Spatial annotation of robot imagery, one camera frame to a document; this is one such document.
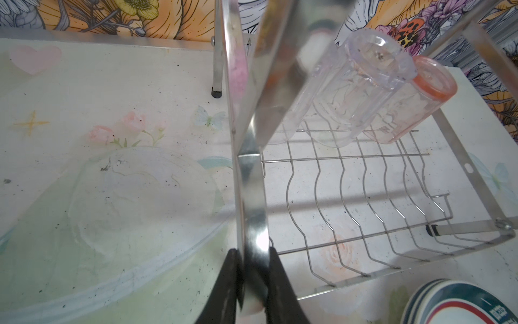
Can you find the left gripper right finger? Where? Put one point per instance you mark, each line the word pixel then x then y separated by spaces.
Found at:
pixel 282 305

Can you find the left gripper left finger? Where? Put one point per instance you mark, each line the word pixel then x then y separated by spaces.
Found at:
pixel 221 306

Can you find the chrome two-tier dish rack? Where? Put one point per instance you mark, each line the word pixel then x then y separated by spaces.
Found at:
pixel 347 222

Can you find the green rimmed plate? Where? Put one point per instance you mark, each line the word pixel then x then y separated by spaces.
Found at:
pixel 454 301

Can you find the pink drinking glass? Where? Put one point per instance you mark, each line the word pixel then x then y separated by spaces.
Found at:
pixel 415 101

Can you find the clear plastic lid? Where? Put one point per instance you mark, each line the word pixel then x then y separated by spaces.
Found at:
pixel 100 233

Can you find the clear drinking glass left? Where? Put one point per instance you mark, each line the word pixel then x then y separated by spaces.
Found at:
pixel 306 84

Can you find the clear drinking glass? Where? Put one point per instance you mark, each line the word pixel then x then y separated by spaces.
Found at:
pixel 372 67
pixel 306 84

